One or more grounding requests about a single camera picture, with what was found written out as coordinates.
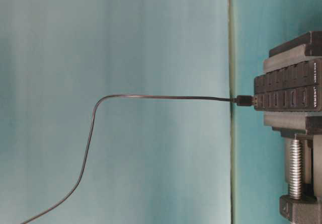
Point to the black bench vise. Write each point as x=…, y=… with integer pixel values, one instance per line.
x=302, y=135

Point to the black multiport USB hub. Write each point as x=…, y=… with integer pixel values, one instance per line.
x=293, y=88

